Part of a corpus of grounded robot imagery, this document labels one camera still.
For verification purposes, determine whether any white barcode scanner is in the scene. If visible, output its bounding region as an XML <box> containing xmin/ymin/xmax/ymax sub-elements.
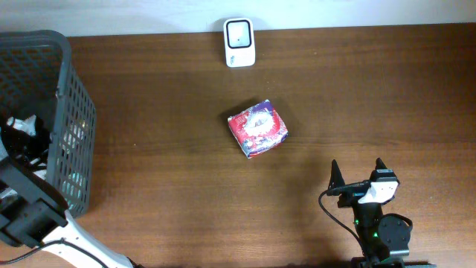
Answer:
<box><xmin>223</xmin><ymin>18</ymin><xmax>256</xmax><ymax>68</ymax></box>

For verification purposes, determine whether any teal wet wipes pack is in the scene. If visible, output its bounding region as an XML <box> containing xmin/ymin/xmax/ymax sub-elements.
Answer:
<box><xmin>60</xmin><ymin>172</ymin><xmax>86</xmax><ymax>202</ymax></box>

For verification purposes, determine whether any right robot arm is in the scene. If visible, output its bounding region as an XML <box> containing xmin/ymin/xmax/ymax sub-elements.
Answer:
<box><xmin>324</xmin><ymin>159</ymin><xmax>413</xmax><ymax>267</ymax></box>

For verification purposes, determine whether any grey plastic mesh basket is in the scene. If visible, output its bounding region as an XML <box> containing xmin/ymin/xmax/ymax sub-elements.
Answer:
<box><xmin>1</xmin><ymin>30</ymin><xmax>97</xmax><ymax>217</ymax></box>

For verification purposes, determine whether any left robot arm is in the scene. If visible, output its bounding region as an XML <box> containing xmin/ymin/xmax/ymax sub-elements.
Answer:
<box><xmin>1</xmin><ymin>126</ymin><xmax>136</xmax><ymax>267</ymax></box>

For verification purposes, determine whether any red purple pad package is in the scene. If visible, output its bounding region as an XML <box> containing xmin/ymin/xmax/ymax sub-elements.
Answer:
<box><xmin>228</xmin><ymin>100</ymin><xmax>289</xmax><ymax>159</ymax></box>

